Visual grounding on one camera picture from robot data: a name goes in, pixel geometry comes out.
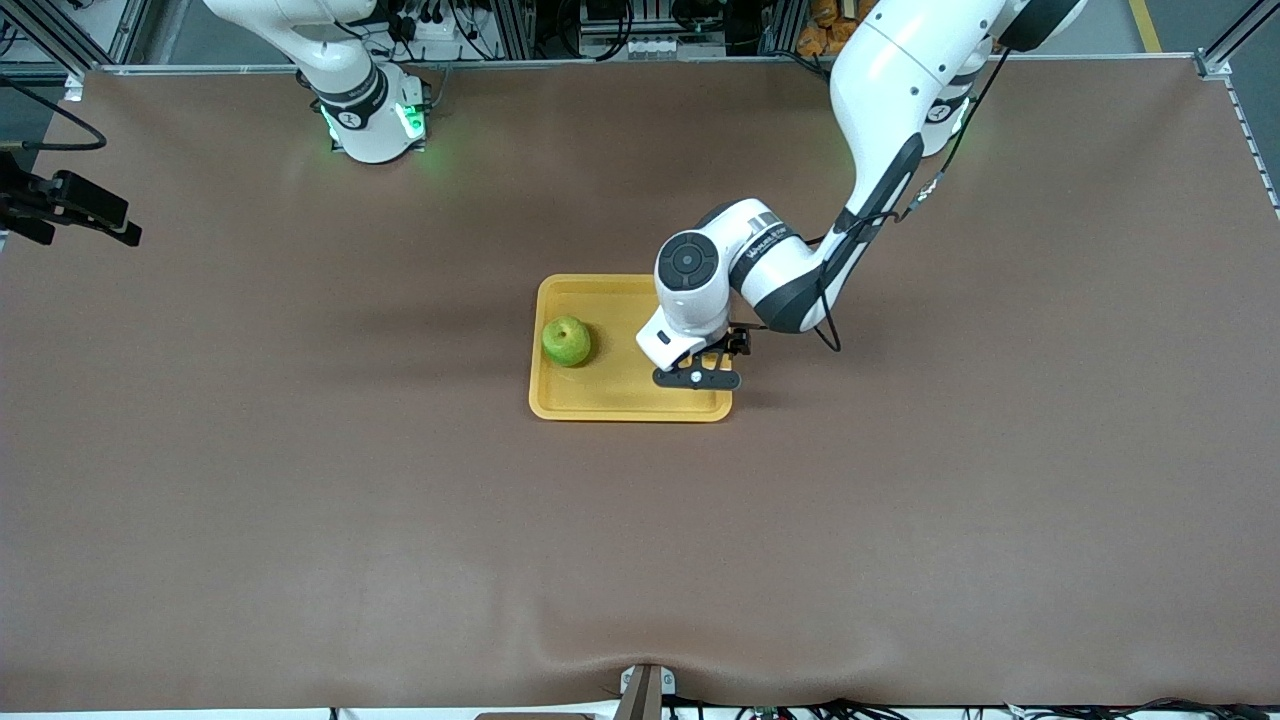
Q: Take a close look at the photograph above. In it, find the brown table mat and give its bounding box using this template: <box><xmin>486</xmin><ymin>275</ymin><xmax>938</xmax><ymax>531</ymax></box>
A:
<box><xmin>0</xmin><ymin>55</ymin><xmax>1280</xmax><ymax>713</ymax></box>

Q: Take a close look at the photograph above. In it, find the bag of orange buns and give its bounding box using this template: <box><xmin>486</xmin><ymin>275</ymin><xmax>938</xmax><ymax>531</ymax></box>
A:
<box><xmin>797</xmin><ymin>0</ymin><xmax>876</xmax><ymax>56</ymax></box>

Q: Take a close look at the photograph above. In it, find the green apple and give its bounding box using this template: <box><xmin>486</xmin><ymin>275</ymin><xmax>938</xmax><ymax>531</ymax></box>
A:
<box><xmin>541</xmin><ymin>316</ymin><xmax>593</xmax><ymax>369</ymax></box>

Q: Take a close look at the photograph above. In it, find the white power strip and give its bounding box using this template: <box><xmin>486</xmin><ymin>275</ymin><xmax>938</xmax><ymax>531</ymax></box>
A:
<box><xmin>385</xmin><ymin>0</ymin><xmax>471</xmax><ymax>46</ymax></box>

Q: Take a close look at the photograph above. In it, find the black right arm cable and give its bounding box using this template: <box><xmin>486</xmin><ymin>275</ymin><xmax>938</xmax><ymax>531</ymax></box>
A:
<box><xmin>0</xmin><ymin>75</ymin><xmax>108</xmax><ymax>151</ymax></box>

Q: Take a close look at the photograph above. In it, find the aluminium frame post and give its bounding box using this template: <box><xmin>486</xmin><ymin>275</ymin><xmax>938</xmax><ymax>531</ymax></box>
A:
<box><xmin>35</xmin><ymin>0</ymin><xmax>151</xmax><ymax>73</ymax></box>
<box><xmin>1195</xmin><ymin>10</ymin><xmax>1280</xmax><ymax>81</ymax></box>

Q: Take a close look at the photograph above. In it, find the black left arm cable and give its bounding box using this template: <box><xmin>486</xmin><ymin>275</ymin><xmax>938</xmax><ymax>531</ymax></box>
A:
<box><xmin>815</xmin><ymin>50</ymin><xmax>1011</xmax><ymax>353</ymax></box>

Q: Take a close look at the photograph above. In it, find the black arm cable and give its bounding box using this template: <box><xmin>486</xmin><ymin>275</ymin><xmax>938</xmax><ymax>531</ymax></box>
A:
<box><xmin>0</xmin><ymin>75</ymin><xmax>108</xmax><ymax>151</ymax></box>
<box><xmin>815</xmin><ymin>50</ymin><xmax>1011</xmax><ymax>353</ymax></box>

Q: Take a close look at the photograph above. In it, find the yellow plastic tray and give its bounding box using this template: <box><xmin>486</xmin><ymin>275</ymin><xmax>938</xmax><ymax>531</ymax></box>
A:
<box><xmin>528</xmin><ymin>273</ymin><xmax>734</xmax><ymax>423</ymax></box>

